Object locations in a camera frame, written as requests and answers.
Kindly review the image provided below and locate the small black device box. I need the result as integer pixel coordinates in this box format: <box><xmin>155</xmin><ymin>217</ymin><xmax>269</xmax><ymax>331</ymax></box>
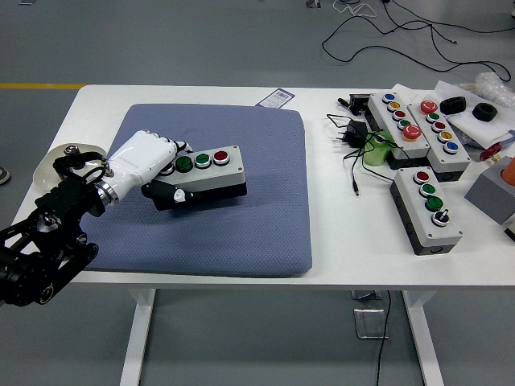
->
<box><xmin>336</xmin><ymin>92</ymin><xmax>373</xmax><ymax>116</ymax></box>

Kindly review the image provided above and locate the orange object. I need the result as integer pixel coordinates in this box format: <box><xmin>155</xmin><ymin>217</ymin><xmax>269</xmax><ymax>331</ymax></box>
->
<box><xmin>500</xmin><ymin>155</ymin><xmax>515</xmax><ymax>184</ymax></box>

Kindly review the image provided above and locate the purple barcode label card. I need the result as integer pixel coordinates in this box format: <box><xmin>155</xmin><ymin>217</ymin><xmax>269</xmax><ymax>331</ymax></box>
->
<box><xmin>255</xmin><ymin>88</ymin><xmax>295</xmax><ymax>109</ymax></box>

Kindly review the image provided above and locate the large white paper sheet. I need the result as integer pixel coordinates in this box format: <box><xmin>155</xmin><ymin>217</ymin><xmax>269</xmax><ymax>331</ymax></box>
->
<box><xmin>434</xmin><ymin>80</ymin><xmax>515</xmax><ymax>149</ymax></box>

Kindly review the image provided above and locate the white table leg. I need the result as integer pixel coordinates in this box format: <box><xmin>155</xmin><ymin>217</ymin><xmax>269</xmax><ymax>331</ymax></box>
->
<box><xmin>402</xmin><ymin>289</ymin><xmax>446</xmax><ymax>386</ymax></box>
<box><xmin>119</xmin><ymin>288</ymin><xmax>157</xmax><ymax>386</ymax></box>

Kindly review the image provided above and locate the black cable under table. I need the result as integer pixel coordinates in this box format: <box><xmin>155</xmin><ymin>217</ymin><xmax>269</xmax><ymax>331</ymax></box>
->
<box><xmin>376</xmin><ymin>289</ymin><xmax>392</xmax><ymax>386</ymax></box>

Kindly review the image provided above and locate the clear bubble wrap bag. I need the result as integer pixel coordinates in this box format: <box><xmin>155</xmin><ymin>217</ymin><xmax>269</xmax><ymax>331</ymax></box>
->
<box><xmin>474</xmin><ymin>72</ymin><xmax>515</xmax><ymax>108</ymax></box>

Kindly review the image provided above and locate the black power adapter with cord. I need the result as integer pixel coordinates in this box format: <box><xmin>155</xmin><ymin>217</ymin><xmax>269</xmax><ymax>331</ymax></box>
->
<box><xmin>325</xmin><ymin>113</ymin><xmax>403</xmax><ymax>198</ymax></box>

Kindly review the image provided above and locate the blue-grey textured mat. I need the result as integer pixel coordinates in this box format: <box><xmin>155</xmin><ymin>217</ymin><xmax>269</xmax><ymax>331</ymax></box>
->
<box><xmin>82</xmin><ymin>103</ymin><xmax>314</xmax><ymax>278</ymax></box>

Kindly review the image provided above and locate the metal floor socket plate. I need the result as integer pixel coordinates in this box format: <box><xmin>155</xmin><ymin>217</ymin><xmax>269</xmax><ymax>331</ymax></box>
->
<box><xmin>352</xmin><ymin>307</ymin><xmax>389</xmax><ymax>340</ymax></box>

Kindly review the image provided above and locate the grey four-button control box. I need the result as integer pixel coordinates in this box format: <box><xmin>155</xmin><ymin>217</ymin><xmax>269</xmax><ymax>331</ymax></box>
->
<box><xmin>155</xmin><ymin>144</ymin><xmax>249</xmax><ymax>204</ymax></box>
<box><xmin>389</xmin><ymin>166</ymin><xmax>464</xmax><ymax>257</ymax></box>

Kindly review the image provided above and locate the small white paper sheet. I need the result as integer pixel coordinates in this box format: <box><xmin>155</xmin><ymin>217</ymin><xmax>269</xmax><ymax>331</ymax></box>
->
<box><xmin>392</xmin><ymin>83</ymin><xmax>423</xmax><ymax>104</ymax></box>

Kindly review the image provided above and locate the red valve handle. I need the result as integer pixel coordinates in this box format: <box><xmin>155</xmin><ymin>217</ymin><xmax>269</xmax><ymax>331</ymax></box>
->
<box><xmin>478</xmin><ymin>144</ymin><xmax>504</xmax><ymax>162</ymax></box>

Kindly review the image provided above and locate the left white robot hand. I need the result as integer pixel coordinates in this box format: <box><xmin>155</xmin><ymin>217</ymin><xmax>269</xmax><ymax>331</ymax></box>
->
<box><xmin>105</xmin><ymin>129</ymin><xmax>204</xmax><ymax>213</ymax></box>

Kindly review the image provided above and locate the light green foam block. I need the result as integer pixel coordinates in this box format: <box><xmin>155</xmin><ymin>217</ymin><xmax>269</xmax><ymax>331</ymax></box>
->
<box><xmin>363</xmin><ymin>130</ymin><xmax>396</xmax><ymax>166</ymax></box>

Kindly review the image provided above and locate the plain grey box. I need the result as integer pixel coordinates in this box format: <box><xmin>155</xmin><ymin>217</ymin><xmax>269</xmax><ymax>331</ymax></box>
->
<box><xmin>464</xmin><ymin>156</ymin><xmax>515</xmax><ymax>225</ymax></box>

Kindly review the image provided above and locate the black foam ring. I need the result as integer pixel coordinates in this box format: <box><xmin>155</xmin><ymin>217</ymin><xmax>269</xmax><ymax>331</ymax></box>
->
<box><xmin>439</xmin><ymin>96</ymin><xmax>468</xmax><ymax>116</ymax></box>
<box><xmin>472</xmin><ymin>103</ymin><xmax>498</xmax><ymax>123</ymax></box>

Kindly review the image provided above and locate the grey five-button control box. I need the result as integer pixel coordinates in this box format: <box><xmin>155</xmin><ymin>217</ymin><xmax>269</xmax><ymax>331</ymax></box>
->
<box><xmin>367</xmin><ymin>92</ymin><xmax>434</xmax><ymax>170</ymax></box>
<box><xmin>406</xmin><ymin>98</ymin><xmax>472</xmax><ymax>183</ymax></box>

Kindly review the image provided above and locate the long black floor cable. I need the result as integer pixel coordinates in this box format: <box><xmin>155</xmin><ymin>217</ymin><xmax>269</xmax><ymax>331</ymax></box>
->
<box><xmin>320</xmin><ymin>0</ymin><xmax>515</xmax><ymax>81</ymax></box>

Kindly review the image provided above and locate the white floor cable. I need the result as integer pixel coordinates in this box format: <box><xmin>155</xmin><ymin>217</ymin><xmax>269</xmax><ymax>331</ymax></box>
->
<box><xmin>333</xmin><ymin>0</ymin><xmax>377</xmax><ymax>18</ymax></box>

